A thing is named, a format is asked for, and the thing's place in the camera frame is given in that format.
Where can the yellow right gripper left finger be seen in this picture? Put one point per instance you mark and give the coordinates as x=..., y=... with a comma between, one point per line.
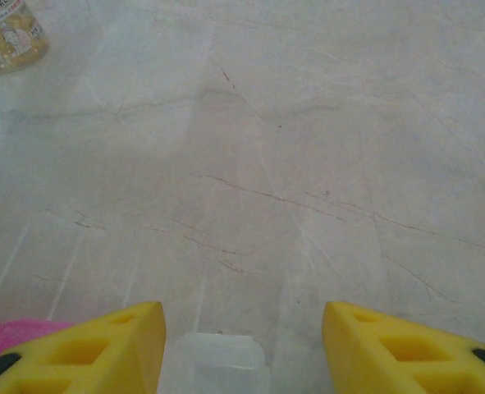
x=102, y=361

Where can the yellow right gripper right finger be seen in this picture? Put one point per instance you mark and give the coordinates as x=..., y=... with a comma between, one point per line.
x=373, y=361

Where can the pink pill organizer box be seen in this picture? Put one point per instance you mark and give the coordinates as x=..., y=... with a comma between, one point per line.
x=16, y=332

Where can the clear glass pill bottle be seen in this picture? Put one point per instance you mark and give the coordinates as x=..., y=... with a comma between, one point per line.
x=12, y=41

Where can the translucent white plastic container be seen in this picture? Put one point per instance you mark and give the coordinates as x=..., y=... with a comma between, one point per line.
x=221, y=365

